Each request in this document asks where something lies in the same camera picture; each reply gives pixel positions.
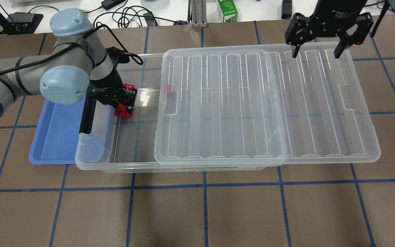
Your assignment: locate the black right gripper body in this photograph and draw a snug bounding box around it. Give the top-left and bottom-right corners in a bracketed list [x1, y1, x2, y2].
[285, 0, 374, 46]

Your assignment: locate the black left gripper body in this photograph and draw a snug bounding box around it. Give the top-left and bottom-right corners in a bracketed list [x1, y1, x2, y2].
[90, 69, 129, 107]

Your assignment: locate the red block top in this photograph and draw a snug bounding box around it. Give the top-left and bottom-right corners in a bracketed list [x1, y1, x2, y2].
[123, 83, 137, 91]

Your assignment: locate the red block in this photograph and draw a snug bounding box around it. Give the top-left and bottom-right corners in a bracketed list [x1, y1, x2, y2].
[166, 83, 177, 97]
[114, 103, 133, 118]
[123, 83, 137, 91]

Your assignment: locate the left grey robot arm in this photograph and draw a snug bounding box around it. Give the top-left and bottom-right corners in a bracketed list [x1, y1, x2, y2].
[0, 8, 143, 119]

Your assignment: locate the clear plastic storage box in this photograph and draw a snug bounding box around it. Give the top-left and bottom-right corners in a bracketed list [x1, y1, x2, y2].
[76, 49, 287, 174]

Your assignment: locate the clear plastic box lid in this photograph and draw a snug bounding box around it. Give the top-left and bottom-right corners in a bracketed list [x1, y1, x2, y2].
[154, 42, 381, 169]

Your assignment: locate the blue plastic tray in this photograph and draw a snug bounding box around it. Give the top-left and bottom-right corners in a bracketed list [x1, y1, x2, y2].
[29, 99, 113, 165]

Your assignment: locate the green white carton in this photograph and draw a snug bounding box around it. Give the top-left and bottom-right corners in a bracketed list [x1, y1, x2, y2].
[217, 0, 239, 23]

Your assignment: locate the black power adapter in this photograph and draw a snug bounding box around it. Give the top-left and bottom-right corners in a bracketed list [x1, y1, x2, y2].
[101, 0, 127, 10]

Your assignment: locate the black box handle clip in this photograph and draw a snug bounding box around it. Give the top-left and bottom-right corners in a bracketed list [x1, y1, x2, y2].
[79, 91, 97, 134]

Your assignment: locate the aluminium frame post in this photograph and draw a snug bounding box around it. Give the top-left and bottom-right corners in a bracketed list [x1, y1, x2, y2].
[188, 0, 207, 28]

